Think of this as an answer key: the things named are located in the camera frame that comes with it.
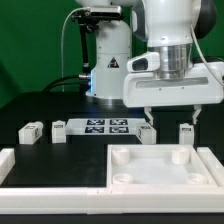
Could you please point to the white U-shaped obstacle fence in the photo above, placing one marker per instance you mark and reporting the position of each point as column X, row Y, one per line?
column 115, row 199

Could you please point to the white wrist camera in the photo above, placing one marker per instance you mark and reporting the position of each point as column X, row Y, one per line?
column 147, row 62

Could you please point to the black camera on stand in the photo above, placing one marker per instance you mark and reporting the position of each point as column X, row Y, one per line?
column 88, row 20

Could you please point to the white marker base plate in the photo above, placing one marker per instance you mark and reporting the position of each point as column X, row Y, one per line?
column 103, row 126

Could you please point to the white square tabletop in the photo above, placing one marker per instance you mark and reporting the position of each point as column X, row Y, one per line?
column 156, row 165

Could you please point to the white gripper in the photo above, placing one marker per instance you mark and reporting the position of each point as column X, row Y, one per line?
column 196, row 88

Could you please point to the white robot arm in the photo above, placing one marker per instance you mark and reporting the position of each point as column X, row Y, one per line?
column 170, row 27

